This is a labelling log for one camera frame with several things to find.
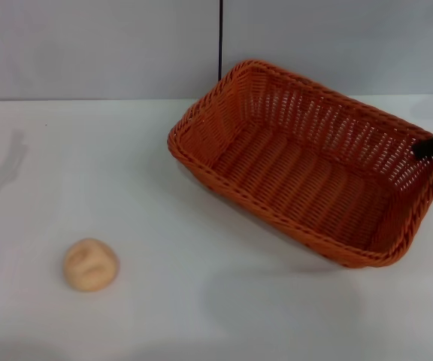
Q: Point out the black vertical wall seam strip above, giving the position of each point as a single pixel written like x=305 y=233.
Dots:
x=220 y=37

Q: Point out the orange woven plastic basket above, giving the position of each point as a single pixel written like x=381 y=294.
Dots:
x=291 y=176

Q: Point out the round beige bread roll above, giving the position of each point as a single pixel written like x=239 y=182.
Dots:
x=90 y=265

